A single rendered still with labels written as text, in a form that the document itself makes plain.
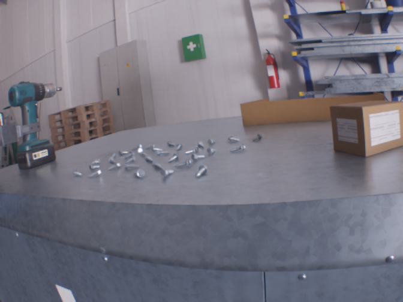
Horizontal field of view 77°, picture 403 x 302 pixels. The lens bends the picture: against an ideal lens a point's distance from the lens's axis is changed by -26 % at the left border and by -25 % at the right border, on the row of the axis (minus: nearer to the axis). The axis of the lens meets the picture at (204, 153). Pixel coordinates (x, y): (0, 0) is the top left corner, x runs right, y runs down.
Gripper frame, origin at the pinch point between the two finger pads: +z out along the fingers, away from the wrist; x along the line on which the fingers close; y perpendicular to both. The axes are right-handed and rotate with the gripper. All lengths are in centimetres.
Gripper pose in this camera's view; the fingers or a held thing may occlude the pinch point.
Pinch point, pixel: (29, 129)
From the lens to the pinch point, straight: 88.5
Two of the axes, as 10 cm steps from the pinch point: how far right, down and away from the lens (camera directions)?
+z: 4.4, -2.1, 8.7
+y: -1.4, -9.8, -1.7
